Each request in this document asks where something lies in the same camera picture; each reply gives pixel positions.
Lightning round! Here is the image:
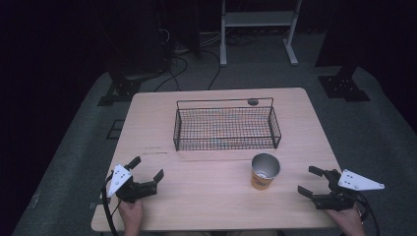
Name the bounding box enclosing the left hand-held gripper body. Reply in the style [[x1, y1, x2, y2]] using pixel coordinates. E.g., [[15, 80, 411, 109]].
[[106, 163, 158, 205]]

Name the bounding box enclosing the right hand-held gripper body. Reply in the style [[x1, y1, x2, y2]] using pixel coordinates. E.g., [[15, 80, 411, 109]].
[[310, 168, 386, 211]]

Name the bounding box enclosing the metal cup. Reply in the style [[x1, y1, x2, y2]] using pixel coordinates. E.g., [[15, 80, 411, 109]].
[[250, 152, 281, 191]]

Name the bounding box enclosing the black wire basket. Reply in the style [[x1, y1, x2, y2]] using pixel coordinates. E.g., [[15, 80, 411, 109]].
[[172, 96, 282, 152]]

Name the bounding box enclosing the person's right hand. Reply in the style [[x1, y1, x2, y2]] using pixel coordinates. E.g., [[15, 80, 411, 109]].
[[325, 204, 367, 236]]

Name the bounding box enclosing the person's left hand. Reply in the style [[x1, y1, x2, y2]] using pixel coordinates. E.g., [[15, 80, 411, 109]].
[[117, 198, 144, 236]]

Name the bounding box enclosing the black stand base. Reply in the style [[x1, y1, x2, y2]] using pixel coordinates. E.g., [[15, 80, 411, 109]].
[[96, 62, 165, 107], [317, 63, 372, 102]]

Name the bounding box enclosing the white metal stand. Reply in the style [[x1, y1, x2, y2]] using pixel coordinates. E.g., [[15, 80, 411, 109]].
[[219, 0, 303, 68]]

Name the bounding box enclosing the black floor cable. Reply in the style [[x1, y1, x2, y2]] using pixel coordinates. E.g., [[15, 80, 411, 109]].
[[153, 55, 190, 92], [200, 48, 222, 90]]

